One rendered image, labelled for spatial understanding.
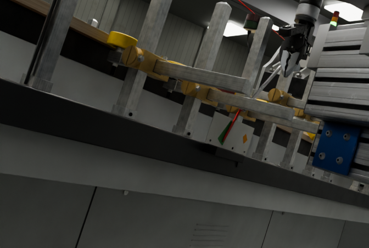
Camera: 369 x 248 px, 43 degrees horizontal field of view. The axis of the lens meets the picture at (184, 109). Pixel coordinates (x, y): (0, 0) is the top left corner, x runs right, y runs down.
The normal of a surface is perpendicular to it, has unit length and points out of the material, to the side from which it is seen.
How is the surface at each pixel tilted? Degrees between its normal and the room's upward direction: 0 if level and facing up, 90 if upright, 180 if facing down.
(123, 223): 90
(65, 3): 90
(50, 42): 90
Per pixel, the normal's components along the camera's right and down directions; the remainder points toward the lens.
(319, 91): -0.86, -0.30
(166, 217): 0.76, 0.22
